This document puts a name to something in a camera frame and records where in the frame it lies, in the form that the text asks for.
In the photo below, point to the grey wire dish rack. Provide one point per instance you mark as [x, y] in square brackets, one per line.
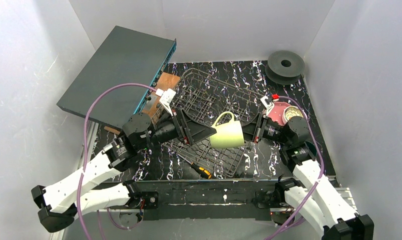
[204, 97]

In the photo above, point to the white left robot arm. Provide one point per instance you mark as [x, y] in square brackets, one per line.
[78, 194]

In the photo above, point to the dark grey flat box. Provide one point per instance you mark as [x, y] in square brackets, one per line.
[125, 56]

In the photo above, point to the yellow black screwdriver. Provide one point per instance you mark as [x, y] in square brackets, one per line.
[202, 172]

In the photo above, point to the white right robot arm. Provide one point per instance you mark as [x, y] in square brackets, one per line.
[309, 192]

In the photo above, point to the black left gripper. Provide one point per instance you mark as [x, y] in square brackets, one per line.
[182, 127]

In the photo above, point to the light green ceramic mug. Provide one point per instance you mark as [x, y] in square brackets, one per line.
[228, 135]

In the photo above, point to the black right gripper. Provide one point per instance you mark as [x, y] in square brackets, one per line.
[260, 127]

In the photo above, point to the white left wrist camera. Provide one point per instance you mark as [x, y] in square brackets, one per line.
[165, 97]

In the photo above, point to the pink polka dot plate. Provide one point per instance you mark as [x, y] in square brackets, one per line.
[276, 113]

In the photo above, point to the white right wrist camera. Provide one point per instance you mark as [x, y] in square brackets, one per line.
[269, 103]

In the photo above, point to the pink patterned bowl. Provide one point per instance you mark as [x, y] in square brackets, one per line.
[290, 112]

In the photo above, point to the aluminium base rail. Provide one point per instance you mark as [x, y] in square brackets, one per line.
[312, 195]

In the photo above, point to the black filament spool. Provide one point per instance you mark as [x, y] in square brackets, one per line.
[284, 67]

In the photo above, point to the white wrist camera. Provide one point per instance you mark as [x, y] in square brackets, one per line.
[269, 103]
[165, 97]

